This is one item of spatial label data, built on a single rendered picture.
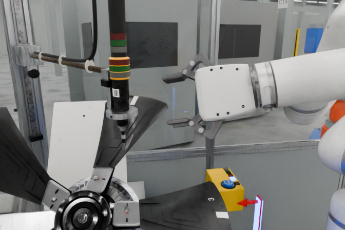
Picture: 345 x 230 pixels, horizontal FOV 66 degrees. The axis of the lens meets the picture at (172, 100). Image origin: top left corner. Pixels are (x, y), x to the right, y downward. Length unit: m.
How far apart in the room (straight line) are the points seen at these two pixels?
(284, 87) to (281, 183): 1.33
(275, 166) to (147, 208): 1.10
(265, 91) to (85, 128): 0.71
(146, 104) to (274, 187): 1.17
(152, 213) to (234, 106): 0.36
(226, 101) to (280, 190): 1.36
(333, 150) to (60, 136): 0.85
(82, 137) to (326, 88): 0.78
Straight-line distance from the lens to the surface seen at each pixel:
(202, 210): 0.74
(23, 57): 1.10
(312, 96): 0.48
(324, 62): 0.48
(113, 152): 0.72
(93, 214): 0.66
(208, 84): 0.48
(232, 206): 1.06
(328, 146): 0.80
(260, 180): 1.69
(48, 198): 0.77
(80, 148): 0.99
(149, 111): 0.74
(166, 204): 0.74
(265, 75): 0.46
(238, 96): 0.47
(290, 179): 1.79
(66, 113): 1.05
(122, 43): 0.56
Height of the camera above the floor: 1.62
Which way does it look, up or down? 15 degrees down
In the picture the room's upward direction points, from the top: straight up
